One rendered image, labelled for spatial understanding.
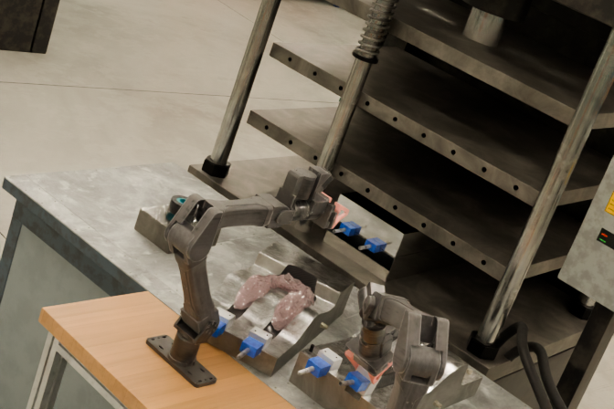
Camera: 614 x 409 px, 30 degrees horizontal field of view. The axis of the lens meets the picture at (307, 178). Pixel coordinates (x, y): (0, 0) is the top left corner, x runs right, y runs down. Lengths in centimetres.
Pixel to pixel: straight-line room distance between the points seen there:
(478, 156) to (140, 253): 102
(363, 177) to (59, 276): 100
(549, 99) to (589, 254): 45
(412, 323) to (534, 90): 121
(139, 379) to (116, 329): 21
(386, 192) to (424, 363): 137
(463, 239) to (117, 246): 103
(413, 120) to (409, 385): 136
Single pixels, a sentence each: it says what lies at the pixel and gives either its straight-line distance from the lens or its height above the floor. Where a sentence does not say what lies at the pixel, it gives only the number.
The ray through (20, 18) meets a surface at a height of 21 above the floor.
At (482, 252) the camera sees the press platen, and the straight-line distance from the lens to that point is 340.
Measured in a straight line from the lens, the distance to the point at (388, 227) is 356.
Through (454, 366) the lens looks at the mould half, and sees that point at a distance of 292.
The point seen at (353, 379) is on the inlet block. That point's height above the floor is 93.
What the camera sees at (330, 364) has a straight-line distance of 275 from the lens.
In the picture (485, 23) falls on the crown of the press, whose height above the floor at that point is 161.
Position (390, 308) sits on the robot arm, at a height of 119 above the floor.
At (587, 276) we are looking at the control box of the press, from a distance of 332.
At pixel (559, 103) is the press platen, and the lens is 328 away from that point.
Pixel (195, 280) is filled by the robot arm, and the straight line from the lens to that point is 258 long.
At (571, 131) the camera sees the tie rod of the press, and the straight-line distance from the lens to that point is 316.
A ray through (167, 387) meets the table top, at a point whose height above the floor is 80.
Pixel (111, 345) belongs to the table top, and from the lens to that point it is 274.
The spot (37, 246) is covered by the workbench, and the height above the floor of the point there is 65.
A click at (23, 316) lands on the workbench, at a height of 41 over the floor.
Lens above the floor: 219
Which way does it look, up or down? 20 degrees down
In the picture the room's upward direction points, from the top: 20 degrees clockwise
